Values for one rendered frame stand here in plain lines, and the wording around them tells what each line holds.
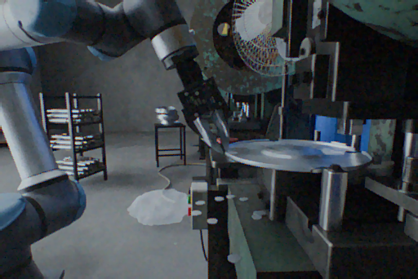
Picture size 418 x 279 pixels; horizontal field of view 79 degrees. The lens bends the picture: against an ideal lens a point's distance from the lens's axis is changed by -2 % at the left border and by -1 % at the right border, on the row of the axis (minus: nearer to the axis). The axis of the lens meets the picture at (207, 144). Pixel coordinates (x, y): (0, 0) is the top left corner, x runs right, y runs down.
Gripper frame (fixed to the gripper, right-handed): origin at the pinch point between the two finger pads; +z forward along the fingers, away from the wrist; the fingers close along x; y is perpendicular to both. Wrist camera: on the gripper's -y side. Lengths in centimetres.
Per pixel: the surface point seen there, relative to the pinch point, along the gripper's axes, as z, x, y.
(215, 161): 0.4, -2.6, 7.2
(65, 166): -4, -143, -201
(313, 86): -4.3, 19.9, 6.1
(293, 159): 6.4, 10.9, 7.4
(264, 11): -34, 48, -74
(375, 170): 14.5, 24.0, 9.2
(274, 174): 8.3, 6.8, 5.7
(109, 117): -61, -224, -669
